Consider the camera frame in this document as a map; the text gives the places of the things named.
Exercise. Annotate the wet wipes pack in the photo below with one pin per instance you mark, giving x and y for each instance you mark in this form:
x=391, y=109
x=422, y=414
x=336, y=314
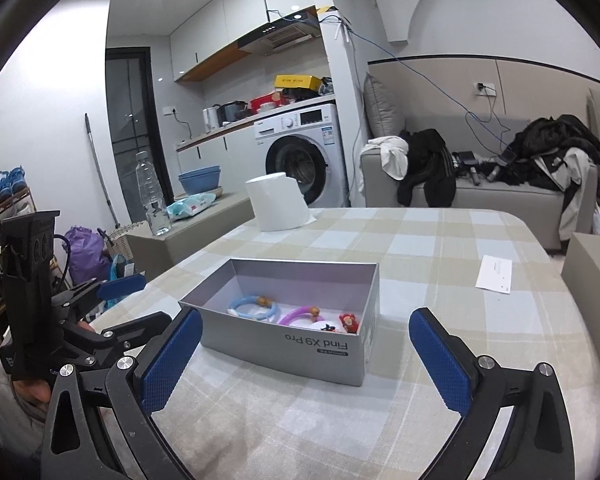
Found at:
x=190, y=206

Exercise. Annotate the white wall cabinets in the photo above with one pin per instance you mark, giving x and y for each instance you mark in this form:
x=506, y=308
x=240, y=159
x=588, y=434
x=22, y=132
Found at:
x=205, y=25

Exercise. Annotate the yellow box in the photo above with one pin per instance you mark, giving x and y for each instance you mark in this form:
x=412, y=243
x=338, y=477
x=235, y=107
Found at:
x=297, y=82

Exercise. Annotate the dark glass door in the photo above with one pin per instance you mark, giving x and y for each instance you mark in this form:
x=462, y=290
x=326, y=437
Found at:
x=130, y=125

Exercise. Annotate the white garment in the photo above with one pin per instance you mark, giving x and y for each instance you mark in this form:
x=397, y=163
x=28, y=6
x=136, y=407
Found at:
x=392, y=157

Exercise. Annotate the black jacket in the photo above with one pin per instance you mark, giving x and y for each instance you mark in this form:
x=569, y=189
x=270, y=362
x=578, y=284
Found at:
x=555, y=135

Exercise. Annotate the white paper towel roll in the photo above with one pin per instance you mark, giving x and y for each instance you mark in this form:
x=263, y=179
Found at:
x=280, y=202

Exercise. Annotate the black rice cooker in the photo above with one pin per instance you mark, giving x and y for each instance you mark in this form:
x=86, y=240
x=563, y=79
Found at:
x=232, y=111

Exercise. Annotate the shoe rack with shoes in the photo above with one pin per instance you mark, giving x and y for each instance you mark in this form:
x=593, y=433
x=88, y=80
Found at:
x=5, y=185

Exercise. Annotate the white paper sheet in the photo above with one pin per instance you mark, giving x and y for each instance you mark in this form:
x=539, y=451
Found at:
x=495, y=272

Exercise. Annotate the black striped garment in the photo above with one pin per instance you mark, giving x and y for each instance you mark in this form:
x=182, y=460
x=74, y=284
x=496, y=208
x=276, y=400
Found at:
x=427, y=170

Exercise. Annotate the white washing machine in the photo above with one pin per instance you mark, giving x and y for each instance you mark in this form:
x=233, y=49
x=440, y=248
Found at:
x=290, y=125

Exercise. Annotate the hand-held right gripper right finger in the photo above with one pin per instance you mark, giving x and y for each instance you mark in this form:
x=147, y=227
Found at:
x=442, y=360

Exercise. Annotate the white grey jacket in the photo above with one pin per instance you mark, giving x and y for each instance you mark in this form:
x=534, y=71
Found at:
x=575, y=175

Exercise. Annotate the grey cardboard box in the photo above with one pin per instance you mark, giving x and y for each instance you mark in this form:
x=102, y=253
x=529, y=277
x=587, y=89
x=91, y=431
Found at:
x=280, y=355

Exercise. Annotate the person's left hand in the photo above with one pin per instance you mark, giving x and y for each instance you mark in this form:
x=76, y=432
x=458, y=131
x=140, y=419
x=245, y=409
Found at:
x=30, y=392

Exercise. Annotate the small red flower trinket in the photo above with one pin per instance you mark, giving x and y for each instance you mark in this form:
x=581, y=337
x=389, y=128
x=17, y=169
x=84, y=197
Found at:
x=348, y=322

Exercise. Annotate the grey side cabinet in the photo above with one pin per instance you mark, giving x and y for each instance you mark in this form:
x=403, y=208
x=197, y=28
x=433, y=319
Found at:
x=205, y=235

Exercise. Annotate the blue plastic basin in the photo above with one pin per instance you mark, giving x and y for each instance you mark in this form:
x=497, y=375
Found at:
x=200, y=180

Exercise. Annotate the range hood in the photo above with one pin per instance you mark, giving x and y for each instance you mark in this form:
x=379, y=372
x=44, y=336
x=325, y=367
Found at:
x=280, y=35

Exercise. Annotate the grey pillow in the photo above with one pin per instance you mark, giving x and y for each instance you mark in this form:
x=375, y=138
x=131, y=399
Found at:
x=382, y=110

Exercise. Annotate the white kettle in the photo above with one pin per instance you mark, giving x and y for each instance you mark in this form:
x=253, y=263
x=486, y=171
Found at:
x=211, y=120

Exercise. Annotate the checkered tablecloth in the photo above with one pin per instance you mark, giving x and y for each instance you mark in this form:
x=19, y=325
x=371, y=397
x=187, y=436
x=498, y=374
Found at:
x=430, y=260

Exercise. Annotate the clear plastic water bottle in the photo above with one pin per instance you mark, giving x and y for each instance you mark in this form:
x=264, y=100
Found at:
x=152, y=200

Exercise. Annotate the purple plastic bag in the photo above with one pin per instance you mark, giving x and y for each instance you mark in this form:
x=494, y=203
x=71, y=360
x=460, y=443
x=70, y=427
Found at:
x=85, y=255

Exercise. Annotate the person's left forearm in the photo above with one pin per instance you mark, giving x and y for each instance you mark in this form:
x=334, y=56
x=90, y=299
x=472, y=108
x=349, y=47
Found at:
x=0, y=405

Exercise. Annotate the woven basket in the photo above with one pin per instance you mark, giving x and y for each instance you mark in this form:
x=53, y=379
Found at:
x=117, y=242

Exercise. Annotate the grey sofa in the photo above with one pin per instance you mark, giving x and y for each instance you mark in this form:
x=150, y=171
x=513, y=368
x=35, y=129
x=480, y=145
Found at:
x=505, y=200

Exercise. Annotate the kitchen counter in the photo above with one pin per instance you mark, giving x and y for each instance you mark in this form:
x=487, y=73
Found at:
x=215, y=135

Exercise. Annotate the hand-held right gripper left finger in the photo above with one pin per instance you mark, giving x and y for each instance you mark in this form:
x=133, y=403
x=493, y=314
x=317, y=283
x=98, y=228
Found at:
x=172, y=365

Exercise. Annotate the white wall outlet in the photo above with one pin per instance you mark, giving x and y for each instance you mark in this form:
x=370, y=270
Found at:
x=482, y=88

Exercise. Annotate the black electronic device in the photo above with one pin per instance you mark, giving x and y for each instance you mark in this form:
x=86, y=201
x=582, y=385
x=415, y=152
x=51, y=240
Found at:
x=465, y=160

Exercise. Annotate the blue bag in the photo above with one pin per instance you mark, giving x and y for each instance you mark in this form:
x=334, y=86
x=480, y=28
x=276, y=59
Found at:
x=120, y=267

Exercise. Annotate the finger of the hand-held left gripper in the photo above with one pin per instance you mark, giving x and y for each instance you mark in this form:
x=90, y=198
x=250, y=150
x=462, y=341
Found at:
x=125, y=334
x=122, y=285

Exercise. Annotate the red basket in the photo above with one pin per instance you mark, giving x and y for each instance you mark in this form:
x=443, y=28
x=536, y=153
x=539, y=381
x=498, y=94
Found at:
x=265, y=103

